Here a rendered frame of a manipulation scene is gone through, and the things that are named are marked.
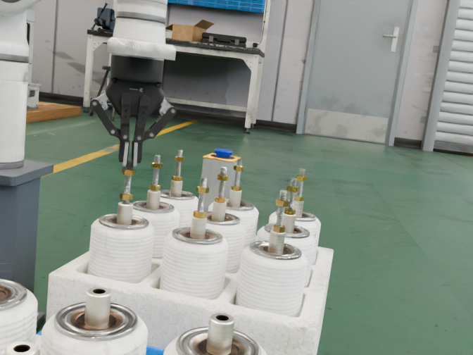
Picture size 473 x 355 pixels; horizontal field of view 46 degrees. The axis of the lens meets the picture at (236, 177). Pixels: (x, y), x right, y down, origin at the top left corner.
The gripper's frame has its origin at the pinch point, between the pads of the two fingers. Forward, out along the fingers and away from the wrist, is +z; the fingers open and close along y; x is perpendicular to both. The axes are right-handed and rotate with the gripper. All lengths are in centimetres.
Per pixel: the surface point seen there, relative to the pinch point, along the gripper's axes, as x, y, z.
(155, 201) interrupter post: -9.1, -5.6, 9.4
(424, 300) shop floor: -30, -77, 37
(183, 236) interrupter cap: 6.9, -8.0, 10.4
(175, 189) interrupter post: -19.6, -10.5, 9.6
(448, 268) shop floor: -55, -101, 37
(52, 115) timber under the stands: -367, 36, 35
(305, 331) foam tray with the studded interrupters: 20.9, -22.8, 18.3
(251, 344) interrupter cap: 39.0, -9.4, 10.2
